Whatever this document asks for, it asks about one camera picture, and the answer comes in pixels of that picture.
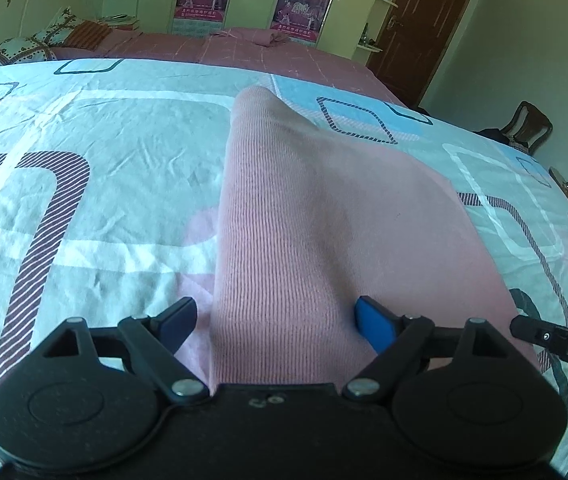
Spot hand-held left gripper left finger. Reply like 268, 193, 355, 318
28, 297, 206, 402

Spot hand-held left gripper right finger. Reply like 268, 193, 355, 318
342, 296, 521, 401

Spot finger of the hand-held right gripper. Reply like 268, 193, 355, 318
509, 314, 568, 353

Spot pink knit sweater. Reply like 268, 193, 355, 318
178, 85, 541, 397

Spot light blue geometric bedsheet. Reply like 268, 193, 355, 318
0, 57, 568, 480

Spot dark cloth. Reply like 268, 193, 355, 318
478, 127, 515, 149

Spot wooden chair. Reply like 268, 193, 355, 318
508, 101, 553, 154

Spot pink checked bedsheet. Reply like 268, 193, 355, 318
54, 27, 408, 109

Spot crumpled pink cloth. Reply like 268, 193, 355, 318
209, 27, 291, 49

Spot orange striped pillow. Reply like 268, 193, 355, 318
66, 22, 112, 51

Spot brown wooden door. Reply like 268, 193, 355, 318
366, 0, 481, 109

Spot stack of books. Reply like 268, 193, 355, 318
98, 12, 143, 31

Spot floral patterned pillow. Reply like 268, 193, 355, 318
0, 35, 57, 71
34, 7, 85, 46

